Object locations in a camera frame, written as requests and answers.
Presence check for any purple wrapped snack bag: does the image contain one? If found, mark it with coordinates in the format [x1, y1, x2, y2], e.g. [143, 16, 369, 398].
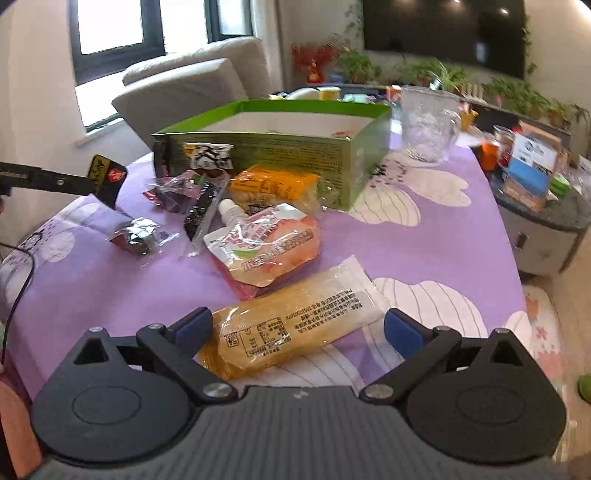
[143, 170, 204, 214]

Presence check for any dark round side table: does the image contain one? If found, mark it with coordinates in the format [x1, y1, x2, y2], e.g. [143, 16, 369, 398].
[489, 172, 590, 277]

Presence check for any pink spouted jelly pouch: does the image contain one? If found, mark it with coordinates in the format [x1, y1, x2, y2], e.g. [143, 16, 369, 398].
[204, 199, 321, 300]

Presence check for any wall mounted black television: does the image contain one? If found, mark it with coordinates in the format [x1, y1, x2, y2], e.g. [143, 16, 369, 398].
[362, 0, 526, 79]

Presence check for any purple floral tablecloth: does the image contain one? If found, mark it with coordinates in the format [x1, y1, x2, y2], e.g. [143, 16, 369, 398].
[1, 148, 532, 397]

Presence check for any spider plant in vase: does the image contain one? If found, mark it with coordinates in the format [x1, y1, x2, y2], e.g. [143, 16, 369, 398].
[430, 60, 468, 94]

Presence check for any red flower decoration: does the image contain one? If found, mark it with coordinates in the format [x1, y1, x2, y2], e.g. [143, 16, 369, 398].
[290, 41, 339, 85]

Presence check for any blue white carton box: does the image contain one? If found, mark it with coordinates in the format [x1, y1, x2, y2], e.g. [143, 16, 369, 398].
[503, 120, 562, 213]

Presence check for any black white patterned snack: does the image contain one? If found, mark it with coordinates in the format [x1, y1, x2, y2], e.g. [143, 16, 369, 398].
[183, 142, 233, 171]

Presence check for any orange snack bag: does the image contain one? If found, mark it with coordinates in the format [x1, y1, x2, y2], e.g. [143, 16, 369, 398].
[229, 165, 321, 215]

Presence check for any green cardboard box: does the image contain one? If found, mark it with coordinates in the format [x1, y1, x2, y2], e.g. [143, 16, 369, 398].
[153, 100, 391, 211]

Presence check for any beige armchair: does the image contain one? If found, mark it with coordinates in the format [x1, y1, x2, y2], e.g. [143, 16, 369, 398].
[111, 36, 271, 148]

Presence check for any black candy clear wrapper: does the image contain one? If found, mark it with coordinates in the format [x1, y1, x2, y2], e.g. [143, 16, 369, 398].
[109, 217, 178, 257]

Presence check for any dark red spicy snack packet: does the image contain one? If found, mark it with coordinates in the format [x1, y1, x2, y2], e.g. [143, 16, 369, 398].
[87, 154, 128, 209]

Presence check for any yellow tin can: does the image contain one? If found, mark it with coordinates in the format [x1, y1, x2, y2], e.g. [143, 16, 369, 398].
[318, 86, 342, 101]

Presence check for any clear glass mug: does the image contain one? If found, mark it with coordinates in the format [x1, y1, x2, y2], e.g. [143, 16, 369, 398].
[401, 86, 461, 164]

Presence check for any black stick snack wrapper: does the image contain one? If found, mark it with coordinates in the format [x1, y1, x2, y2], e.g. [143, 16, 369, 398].
[183, 181, 219, 240]

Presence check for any yellow long noodle packet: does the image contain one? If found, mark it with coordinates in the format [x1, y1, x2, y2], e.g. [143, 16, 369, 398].
[197, 256, 388, 380]

